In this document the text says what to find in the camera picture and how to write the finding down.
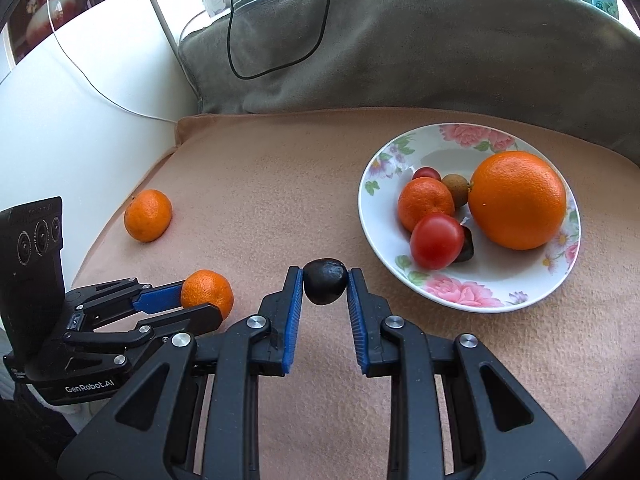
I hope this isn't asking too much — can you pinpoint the small mandarin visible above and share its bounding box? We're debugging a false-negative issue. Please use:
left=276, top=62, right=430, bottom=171
left=397, top=177, right=456, bottom=232
left=180, top=270, right=234, bottom=320

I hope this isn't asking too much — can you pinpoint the large orange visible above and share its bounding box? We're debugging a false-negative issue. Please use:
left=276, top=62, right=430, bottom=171
left=469, top=151, right=566, bottom=250
left=124, top=190, right=172, bottom=243

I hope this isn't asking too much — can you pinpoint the dark plum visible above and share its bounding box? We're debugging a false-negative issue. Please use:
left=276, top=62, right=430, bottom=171
left=454, top=226, right=474, bottom=263
left=303, top=258, right=348, bottom=306

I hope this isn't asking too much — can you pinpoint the small brown kiwi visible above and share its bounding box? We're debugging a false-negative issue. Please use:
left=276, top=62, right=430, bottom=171
left=442, top=174, right=470, bottom=209

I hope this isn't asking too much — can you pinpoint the small red cherry tomato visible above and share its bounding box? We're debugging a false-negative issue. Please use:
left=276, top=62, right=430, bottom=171
left=412, top=167, right=442, bottom=181

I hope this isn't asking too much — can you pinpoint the beige cloth mat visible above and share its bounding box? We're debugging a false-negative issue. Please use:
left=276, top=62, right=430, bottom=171
left=73, top=109, right=639, bottom=479

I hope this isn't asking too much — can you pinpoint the floral white ceramic plate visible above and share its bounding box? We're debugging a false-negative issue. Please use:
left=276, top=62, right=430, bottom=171
left=358, top=122, right=582, bottom=313

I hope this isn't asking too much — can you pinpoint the dark plum in plate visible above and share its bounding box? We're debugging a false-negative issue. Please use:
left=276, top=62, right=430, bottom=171
left=454, top=226, right=474, bottom=263

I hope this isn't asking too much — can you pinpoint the red tomato in plate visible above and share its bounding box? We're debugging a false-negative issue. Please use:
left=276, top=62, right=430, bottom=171
left=410, top=214, right=464, bottom=270

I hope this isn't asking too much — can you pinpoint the small mandarin in plate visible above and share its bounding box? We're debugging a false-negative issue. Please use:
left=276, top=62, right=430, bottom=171
left=397, top=177, right=456, bottom=232

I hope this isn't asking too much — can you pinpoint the large orange in plate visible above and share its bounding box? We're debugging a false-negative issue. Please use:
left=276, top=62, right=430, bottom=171
left=469, top=151, right=566, bottom=250

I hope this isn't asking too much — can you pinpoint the grey blanket covered backrest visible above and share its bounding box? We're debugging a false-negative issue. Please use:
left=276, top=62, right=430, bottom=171
left=179, top=0, right=639, bottom=160

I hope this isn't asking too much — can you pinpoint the white cable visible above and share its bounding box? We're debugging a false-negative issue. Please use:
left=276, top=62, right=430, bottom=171
left=41, top=0, right=179, bottom=125

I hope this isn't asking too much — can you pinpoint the black cable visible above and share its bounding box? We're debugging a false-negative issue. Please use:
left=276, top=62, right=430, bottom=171
left=222, top=0, right=344, bottom=82

